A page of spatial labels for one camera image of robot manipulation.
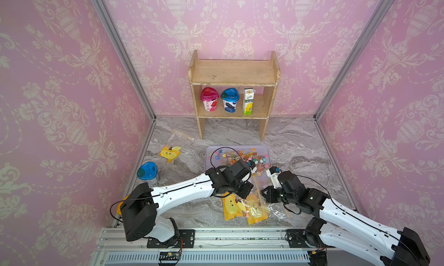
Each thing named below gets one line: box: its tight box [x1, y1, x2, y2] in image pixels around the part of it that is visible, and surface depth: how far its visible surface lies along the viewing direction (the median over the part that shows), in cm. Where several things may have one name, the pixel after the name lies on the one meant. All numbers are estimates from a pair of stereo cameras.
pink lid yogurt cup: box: [200, 86, 220, 112], surface depth 91 cm
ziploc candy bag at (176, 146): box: [158, 131, 195, 165], surface depth 99 cm
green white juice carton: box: [242, 87, 257, 116], surface depth 87 cm
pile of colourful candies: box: [208, 148, 272, 177], surface depth 101 cm
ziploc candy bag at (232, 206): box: [222, 191, 247, 221], surface depth 81 cm
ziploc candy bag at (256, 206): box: [243, 173, 293, 227], surface depth 80 cm
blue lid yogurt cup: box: [220, 87, 240, 114], surface depth 91 cm
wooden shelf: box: [187, 49, 281, 141], surface depth 87 cm
